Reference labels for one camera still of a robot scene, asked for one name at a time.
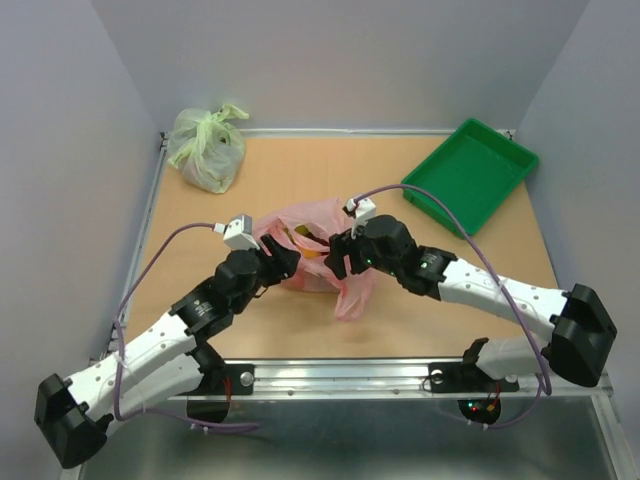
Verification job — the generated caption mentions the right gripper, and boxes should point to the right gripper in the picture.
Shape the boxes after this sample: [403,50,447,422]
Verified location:
[324,226,400,279]

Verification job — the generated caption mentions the pink plastic bag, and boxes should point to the pink plastic bag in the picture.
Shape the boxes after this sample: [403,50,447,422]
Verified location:
[253,198,376,321]

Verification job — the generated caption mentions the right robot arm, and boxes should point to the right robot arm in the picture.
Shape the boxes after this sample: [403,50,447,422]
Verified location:
[324,215,617,390]

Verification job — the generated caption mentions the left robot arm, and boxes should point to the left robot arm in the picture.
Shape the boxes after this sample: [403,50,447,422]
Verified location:
[34,216,301,469]

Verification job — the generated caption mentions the yellow fruit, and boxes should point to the yellow fruit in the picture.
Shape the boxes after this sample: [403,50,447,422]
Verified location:
[294,225,312,237]

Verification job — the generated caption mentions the green plastic bag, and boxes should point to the green plastic bag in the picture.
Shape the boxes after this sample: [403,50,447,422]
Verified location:
[167,104,250,194]

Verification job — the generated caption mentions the green plastic tray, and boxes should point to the green plastic tray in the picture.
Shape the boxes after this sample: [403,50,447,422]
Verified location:
[402,118,539,236]

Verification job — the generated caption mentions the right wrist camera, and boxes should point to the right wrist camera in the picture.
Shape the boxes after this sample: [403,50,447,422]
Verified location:
[343,197,376,224]

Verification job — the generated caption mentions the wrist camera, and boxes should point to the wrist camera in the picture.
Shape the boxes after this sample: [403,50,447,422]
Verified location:
[213,214,259,250]
[343,197,376,224]

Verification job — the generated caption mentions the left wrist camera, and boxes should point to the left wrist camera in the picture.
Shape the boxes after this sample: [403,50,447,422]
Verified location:
[213,214,259,250]

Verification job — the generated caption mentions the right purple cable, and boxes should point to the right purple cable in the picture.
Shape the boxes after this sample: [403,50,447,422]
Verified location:
[357,184,554,431]

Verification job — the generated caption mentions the purple cable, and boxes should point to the purple cable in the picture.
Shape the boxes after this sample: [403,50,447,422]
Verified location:
[357,184,554,431]
[112,222,261,432]

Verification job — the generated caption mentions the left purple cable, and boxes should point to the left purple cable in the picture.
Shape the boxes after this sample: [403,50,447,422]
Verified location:
[112,222,261,432]

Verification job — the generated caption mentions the aluminium mounting rail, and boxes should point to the aluminium mounting rail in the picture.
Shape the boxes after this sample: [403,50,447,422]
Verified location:
[63,358,638,479]

